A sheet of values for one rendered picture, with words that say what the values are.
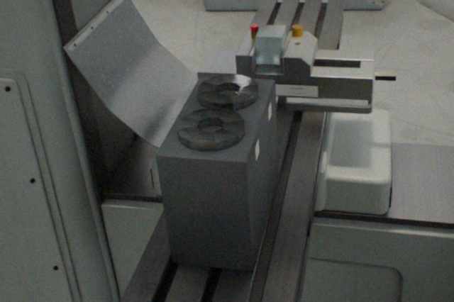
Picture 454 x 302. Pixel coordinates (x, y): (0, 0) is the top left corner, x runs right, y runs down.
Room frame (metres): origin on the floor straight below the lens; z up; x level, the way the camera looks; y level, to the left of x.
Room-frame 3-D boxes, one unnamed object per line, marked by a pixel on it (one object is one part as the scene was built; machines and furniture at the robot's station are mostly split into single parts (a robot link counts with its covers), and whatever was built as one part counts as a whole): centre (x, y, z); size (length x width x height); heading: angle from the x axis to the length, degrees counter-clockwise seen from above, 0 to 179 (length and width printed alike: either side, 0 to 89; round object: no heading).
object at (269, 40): (1.13, -0.09, 1.05); 0.06 x 0.05 x 0.06; 165
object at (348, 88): (1.13, -0.12, 0.99); 0.35 x 0.15 x 0.11; 75
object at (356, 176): (1.14, -0.09, 0.80); 0.50 x 0.35 x 0.12; 76
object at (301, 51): (1.12, -0.15, 1.03); 0.12 x 0.06 x 0.04; 165
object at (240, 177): (0.74, 0.01, 1.04); 0.22 x 0.12 x 0.20; 165
